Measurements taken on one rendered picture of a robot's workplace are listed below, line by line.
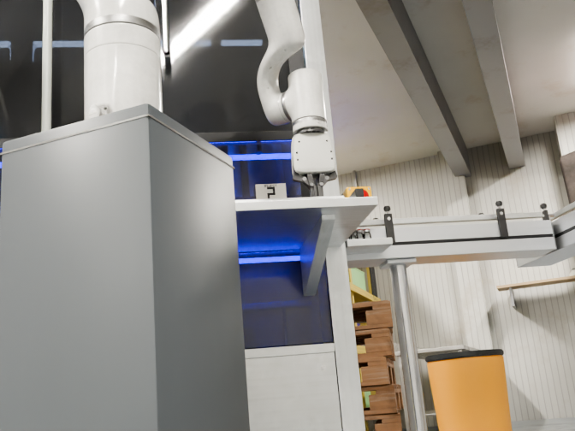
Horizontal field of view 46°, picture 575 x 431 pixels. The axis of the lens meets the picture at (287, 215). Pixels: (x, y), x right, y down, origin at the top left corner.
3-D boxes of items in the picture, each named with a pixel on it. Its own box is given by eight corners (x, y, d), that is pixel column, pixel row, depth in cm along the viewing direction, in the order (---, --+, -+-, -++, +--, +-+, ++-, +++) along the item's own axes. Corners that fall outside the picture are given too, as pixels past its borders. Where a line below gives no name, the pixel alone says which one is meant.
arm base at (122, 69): (141, 114, 92) (138, -4, 97) (32, 143, 98) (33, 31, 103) (209, 155, 109) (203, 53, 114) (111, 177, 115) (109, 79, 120)
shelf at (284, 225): (82, 267, 182) (82, 259, 182) (334, 253, 192) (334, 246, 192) (44, 219, 136) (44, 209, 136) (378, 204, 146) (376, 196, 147)
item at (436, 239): (339, 260, 193) (333, 207, 197) (328, 270, 208) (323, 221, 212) (560, 247, 203) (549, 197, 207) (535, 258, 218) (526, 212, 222)
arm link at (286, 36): (224, 10, 162) (264, 131, 166) (280, -15, 154) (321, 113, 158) (242, 10, 169) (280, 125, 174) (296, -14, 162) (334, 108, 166)
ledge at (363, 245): (337, 256, 198) (336, 250, 198) (379, 255, 200) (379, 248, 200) (347, 246, 185) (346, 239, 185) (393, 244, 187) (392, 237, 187)
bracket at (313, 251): (303, 296, 179) (299, 249, 183) (314, 295, 180) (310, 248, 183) (327, 271, 147) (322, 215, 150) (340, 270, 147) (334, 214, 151)
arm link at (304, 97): (282, 123, 161) (316, 113, 157) (278, 73, 165) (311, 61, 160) (299, 133, 168) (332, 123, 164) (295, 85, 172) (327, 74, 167)
